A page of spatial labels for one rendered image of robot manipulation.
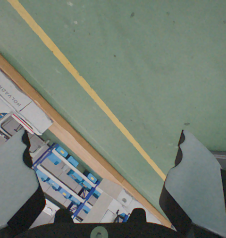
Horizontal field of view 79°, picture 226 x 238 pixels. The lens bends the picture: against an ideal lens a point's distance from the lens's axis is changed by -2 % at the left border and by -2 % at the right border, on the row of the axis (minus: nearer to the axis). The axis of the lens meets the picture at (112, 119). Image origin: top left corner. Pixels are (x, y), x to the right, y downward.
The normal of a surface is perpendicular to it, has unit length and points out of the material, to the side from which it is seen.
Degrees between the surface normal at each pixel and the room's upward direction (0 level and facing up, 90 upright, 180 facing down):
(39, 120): 90
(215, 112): 0
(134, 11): 0
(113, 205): 90
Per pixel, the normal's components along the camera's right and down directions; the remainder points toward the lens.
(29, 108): 0.53, -0.09
